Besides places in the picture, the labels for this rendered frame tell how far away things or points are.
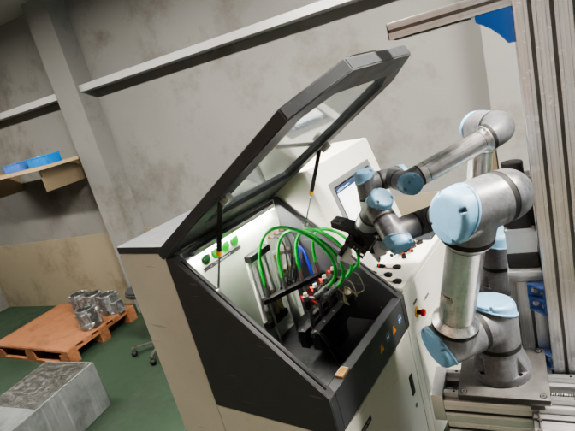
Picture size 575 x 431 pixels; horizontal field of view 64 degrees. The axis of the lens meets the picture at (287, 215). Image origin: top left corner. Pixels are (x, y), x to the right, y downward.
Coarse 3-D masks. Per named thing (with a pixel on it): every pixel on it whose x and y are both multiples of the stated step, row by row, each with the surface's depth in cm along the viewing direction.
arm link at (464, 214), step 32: (448, 192) 93; (480, 192) 92; (512, 192) 93; (448, 224) 94; (480, 224) 91; (448, 256) 102; (480, 256) 99; (448, 288) 107; (448, 320) 112; (448, 352) 114; (480, 352) 119
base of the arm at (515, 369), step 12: (480, 360) 126; (492, 360) 123; (504, 360) 121; (516, 360) 122; (528, 360) 124; (480, 372) 127; (492, 372) 123; (504, 372) 121; (516, 372) 122; (528, 372) 122; (492, 384) 124; (504, 384) 122; (516, 384) 121
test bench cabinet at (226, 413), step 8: (408, 328) 205; (416, 360) 210; (416, 368) 210; (424, 400) 217; (224, 408) 185; (424, 408) 216; (224, 416) 187; (232, 416) 184; (240, 416) 181; (248, 416) 178; (256, 416) 175; (224, 424) 189; (232, 424) 186; (240, 424) 183; (248, 424) 180; (256, 424) 177; (264, 424) 174; (272, 424) 171; (280, 424) 168; (288, 424) 166
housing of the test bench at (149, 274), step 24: (144, 240) 183; (144, 264) 179; (144, 288) 185; (168, 288) 176; (144, 312) 192; (168, 312) 182; (168, 336) 188; (192, 336) 179; (168, 360) 195; (192, 360) 185; (192, 384) 192; (192, 408) 199; (216, 408) 188
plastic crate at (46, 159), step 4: (56, 152) 448; (40, 156) 437; (44, 156) 437; (48, 156) 440; (52, 156) 444; (56, 156) 448; (60, 156) 451; (28, 160) 446; (32, 160) 445; (36, 160) 442; (40, 160) 439; (44, 160) 437; (48, 160) 440; (52, 160) 444; (56, 160) 448; (60, 160) 451; (28, 164) 449; (32, 164) 447; (36, 164) 444; (40, 164) 442; (44, 164) 439
